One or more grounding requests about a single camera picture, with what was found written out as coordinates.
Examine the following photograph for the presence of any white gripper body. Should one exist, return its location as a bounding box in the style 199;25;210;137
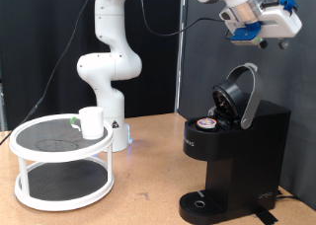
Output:
252;4;304;40

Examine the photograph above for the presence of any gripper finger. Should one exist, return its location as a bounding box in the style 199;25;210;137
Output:
258;38;270;50
277;37;291;51

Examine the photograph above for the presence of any K-cup pod with orange lid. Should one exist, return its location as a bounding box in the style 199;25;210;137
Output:
196;116;218;131

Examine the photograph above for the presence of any black Keurig coffee machine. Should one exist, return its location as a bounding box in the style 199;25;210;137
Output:
178;62;292;225

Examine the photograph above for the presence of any grey partition panel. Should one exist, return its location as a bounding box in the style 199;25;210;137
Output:
177;0;316;211

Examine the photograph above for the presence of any silver vertical pole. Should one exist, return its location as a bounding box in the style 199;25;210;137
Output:
173;0;189;113

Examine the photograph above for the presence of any black tape strip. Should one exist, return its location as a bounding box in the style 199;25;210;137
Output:
253;206;279;225

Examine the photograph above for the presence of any white mug with green tape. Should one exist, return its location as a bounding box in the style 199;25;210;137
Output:
69;106;106;141

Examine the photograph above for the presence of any black curtain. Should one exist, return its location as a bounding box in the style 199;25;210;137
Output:
0;0;183;132

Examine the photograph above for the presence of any white two-tier turntable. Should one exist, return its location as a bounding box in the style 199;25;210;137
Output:
9;113;116;212

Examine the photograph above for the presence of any blue cable clip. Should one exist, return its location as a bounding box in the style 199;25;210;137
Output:
279;0;299;13

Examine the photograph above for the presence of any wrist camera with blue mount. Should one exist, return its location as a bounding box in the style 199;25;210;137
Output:
224;20;265;47

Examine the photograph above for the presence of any black power cord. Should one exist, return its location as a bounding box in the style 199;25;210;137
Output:
276;188;302;201

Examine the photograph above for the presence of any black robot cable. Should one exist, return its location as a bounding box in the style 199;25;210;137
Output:
0;0;226;144

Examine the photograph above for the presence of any grey metal post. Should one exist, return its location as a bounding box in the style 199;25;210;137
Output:
0;81;6;132

